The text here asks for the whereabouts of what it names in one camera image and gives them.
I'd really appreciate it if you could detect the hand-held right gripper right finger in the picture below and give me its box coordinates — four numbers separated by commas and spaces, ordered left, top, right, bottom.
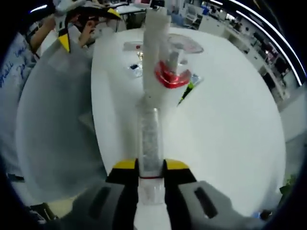
164, 158, 248, 230

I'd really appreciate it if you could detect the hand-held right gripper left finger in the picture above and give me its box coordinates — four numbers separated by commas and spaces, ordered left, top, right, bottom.
59, 158, 140, 230

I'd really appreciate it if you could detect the white skincare tube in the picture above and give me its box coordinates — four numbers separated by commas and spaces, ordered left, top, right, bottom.
142, 7, 172, 106

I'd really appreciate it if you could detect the clear skincare sachet blue label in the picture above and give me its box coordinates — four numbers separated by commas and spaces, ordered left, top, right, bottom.
127, 63, 144, 79

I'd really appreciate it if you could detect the tall white bottle red collar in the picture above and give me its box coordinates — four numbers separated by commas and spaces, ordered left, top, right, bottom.
153, 33, 205, 108

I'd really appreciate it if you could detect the green black skincare foil pouch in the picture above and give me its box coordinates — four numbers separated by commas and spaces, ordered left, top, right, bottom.
177, 73, 205, 107

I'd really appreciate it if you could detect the white printed shirt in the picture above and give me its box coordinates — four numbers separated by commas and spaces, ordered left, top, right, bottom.
0, 35, 33, 101

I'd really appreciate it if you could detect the grey chair back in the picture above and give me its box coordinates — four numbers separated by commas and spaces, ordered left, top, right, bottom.
15, 38, 108, 207

